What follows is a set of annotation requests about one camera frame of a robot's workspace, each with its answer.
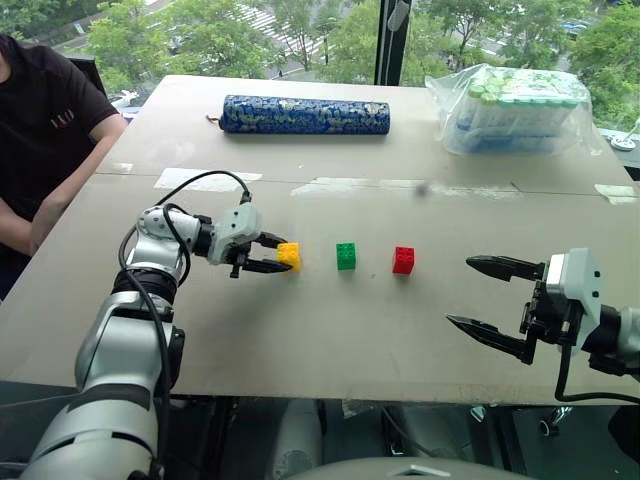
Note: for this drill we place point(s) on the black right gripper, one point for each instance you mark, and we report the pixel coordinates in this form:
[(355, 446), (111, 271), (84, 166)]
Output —
[(550, 315)]

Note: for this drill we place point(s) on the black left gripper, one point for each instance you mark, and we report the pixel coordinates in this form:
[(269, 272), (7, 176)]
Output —
[(243, 260)]

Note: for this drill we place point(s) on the yellow toy brick cube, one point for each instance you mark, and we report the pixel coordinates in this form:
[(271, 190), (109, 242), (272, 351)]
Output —
[(292, 256)]

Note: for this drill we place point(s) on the person bare forearm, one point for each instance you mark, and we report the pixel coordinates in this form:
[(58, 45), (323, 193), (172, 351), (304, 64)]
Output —
[(12, 225), (75, 185)]

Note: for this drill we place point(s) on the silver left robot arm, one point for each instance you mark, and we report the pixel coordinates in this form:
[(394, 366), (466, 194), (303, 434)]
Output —
[(120, 350)]

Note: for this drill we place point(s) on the green toy brick cube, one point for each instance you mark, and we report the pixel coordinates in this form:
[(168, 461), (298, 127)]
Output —
[(346, 257)]

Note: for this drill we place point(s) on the red toy brick cube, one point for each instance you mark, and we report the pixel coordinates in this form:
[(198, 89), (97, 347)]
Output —
[(403, 261)]

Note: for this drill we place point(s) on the silver metal knob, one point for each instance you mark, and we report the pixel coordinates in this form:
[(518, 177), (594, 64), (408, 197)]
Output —
[(552, 422)]

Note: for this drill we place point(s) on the blue patterned rolled mat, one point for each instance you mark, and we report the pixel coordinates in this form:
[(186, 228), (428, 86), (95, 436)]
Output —
[(305, 115)]

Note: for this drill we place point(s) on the grey rounded shape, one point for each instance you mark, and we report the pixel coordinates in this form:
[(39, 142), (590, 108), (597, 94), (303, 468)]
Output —
[(295, 440)]

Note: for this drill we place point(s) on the clear bag of bottles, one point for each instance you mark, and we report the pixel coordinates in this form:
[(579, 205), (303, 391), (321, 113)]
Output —
[(515, 110)]

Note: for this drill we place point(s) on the white stand base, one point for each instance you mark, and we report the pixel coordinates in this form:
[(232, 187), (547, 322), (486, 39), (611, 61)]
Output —
[(625, 142)]

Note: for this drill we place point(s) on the black chair back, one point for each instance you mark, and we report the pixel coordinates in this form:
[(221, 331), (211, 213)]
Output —
[(92, 75)]

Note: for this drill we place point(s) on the person in black t-shirt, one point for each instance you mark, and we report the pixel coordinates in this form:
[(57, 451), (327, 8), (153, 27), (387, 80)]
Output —
[(40, 125)]

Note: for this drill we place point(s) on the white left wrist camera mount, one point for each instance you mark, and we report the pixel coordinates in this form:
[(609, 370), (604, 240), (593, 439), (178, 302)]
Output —
[(235, 225)]

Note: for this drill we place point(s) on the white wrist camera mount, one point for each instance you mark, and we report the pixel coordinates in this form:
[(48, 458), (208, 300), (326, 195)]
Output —
[(235, 225), (580, 280)]

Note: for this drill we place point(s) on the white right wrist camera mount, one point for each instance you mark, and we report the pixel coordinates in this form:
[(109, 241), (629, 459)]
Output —
[(580, 280)]

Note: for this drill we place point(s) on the black window frame post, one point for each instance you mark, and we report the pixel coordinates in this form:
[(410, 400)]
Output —
[(392, 45)]

